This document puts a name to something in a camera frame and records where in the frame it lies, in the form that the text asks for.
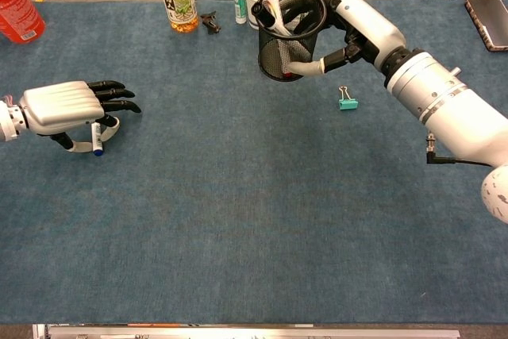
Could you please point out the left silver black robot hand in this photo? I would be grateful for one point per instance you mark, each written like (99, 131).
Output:
(59, 106)

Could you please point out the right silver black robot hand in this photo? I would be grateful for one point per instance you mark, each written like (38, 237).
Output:
(373, 25)

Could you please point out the blue capped white marker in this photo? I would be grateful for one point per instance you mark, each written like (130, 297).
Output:
(96, 136)

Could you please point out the black cup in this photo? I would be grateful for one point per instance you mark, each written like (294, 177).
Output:
(270, 57)

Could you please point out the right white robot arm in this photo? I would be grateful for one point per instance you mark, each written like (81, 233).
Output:
(436, 97)

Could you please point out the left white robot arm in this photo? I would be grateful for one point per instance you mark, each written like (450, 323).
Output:
(10, 124)

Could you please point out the teal binder clip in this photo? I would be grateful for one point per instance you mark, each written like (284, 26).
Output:
(348, 104)

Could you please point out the orange red canister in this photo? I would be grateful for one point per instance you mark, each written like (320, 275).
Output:
(20, 5)

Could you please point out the dark tablet in patterned case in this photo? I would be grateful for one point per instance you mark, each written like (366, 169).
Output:
(490, 21)

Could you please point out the white green glue stick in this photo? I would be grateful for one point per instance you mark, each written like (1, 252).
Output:
(239, 1)

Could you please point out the small black clip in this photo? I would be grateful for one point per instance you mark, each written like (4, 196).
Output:
(210, 22)

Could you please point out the blue felt table cloth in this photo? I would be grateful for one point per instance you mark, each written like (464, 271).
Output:
(238, 216)

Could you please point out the aluminium profile rail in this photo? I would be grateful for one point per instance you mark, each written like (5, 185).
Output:
(238, 333)

